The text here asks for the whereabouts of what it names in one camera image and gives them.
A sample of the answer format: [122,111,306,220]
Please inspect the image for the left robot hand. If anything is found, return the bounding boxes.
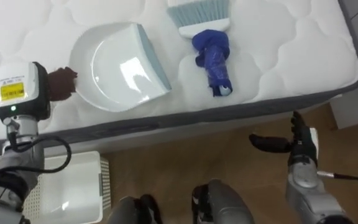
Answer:
[0,61,52,123]

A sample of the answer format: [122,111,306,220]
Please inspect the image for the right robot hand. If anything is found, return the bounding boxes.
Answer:
[249,110,319,166]

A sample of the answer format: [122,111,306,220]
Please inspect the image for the white dustpan with brown-wrapped handle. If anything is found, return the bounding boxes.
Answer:
[47,22,172,113]

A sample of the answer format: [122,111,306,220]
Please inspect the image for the grey bed with white mattress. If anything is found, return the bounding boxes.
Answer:
[0,0,358,160]

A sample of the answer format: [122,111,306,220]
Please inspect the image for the robot legs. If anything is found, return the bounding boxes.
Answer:
[107,179,256,224]

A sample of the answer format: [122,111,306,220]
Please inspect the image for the white plastic basket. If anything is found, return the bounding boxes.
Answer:
[22,151,112,224]

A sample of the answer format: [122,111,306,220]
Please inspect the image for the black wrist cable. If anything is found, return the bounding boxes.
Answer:
[0,123,73,187]
[317,170,358,189]

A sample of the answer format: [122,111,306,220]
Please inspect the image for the hand brush with blue-wrapped handle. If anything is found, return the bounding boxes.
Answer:
[166,0,234,98]

